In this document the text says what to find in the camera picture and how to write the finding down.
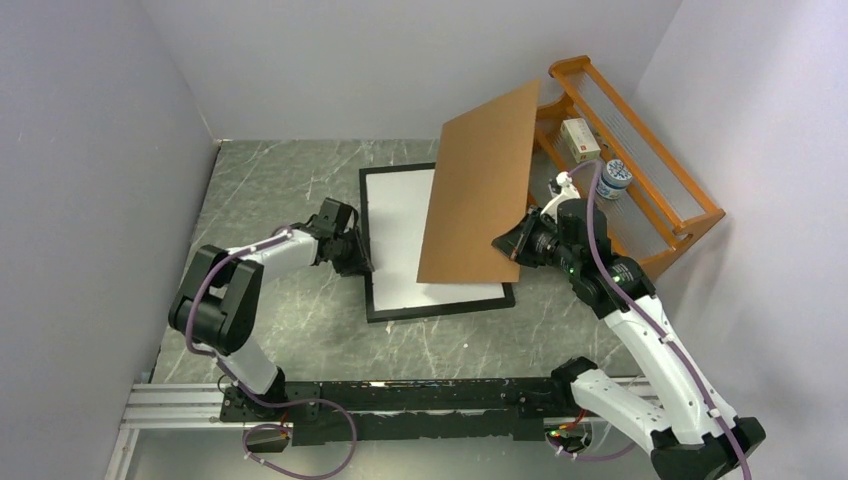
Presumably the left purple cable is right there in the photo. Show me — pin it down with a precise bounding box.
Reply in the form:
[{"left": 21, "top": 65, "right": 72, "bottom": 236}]
[{"left": 184, "top": 226, "right": 360, "bottom": 480}]

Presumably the white red carton box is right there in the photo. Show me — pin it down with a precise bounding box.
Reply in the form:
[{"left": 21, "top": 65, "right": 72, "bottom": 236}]
[{"left": 560, "top": 118, "right": 601, "bottom": 163}]

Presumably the brown backing board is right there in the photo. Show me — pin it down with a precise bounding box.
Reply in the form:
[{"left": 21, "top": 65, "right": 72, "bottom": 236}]
[{"left": 417, "top": 80, "right": 540, "bottom": 284}]

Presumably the aluminium rail profile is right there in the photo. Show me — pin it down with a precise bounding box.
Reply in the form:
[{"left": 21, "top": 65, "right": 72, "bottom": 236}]
[{"left": 122, "top": 377, "right": 578, "bottom": 428}]

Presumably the orange wooden rack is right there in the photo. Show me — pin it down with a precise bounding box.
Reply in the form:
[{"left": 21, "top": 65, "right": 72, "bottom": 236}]
[{"left": 532, "top": 56, "right": 725, "bottom": 279}]

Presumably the black picture frame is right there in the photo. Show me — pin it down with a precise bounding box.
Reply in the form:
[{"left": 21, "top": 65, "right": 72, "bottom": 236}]
[{"left": 358, "top": 162, "right": 517, "bottom": 325}]

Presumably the purple cable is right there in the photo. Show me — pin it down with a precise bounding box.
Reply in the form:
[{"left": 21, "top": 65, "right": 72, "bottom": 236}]
[
  {"left": 546, "top": 158, "right": 753, "bottom": 480},
  {"left": 184, "top": 226, "right": 360, "bottom": 480}
]

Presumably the blue white ceramic jar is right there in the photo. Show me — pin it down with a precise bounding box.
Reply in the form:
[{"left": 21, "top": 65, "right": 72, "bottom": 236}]
[{"left": 595, "top": 158, "right": 633, "bottom": 200}]

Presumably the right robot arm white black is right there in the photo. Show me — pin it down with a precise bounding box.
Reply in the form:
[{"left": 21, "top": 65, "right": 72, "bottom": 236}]
[{"left": 492, "top": 199, "right": 766, "bottom": 479}]

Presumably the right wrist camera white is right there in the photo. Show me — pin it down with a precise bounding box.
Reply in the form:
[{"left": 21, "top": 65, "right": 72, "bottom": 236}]
[{"left": 542, "top": 171, "right": 581, "bottom": 218}]

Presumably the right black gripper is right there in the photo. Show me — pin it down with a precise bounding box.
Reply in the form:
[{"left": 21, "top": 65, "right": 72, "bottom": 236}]
[{"left": 492, "top": 205, "right": 579, "bottom": 276}]

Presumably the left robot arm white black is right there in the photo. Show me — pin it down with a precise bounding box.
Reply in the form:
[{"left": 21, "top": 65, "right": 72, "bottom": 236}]
[{"left": 168, "top": 198, "right": 373, "bottom": 420}]

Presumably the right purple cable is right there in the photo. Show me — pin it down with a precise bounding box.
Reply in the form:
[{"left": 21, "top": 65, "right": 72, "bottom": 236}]
[{"left": 546, "top": 158, "right": 753, "bottom": 480}]

